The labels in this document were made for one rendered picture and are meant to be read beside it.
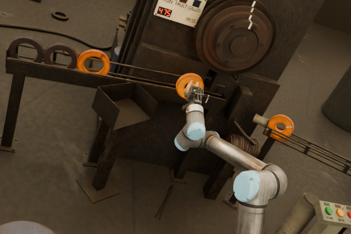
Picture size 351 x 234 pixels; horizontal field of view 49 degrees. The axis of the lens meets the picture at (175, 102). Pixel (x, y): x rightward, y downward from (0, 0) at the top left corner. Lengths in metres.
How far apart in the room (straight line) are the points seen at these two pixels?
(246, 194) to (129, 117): 0.87
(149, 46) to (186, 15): 0.28
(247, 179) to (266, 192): 0.09
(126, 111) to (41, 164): 0.71
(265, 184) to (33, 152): 1.59
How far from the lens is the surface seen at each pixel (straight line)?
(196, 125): 1.90
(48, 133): 2.82
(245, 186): 1.54
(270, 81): 2.62
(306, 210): 2.43
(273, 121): 2.52
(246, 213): 1.58
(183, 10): 2.28
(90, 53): 2.25
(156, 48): 2.34
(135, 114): 2.17
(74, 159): 2.68
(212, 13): 2.18
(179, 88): 2.16
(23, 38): 2.26
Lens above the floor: 1.78
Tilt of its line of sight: 29 degrees down
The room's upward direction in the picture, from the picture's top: 24 degrees clockwise
